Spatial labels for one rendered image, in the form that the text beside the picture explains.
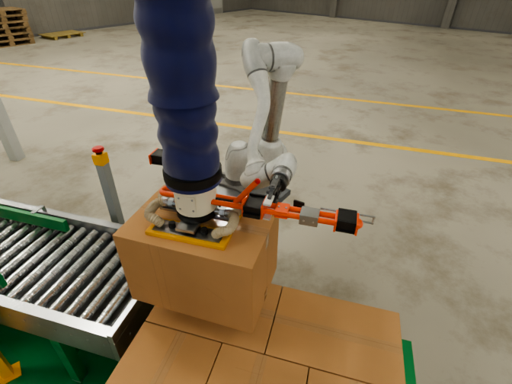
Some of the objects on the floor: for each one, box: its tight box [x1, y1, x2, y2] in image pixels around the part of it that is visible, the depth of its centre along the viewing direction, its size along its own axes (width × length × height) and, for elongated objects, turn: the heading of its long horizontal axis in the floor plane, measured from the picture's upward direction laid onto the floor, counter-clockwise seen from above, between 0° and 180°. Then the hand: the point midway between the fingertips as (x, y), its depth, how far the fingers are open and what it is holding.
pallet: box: [37, 30, 85, 40], centre depth 1060 cm, size 117×81×11 cm
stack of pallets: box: [0, 7, 36, 48], centre depth 926 cm, size 125×86×89 cm
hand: (268, 207), depth 129 cm, fingers closed on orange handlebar, 6 cm apart
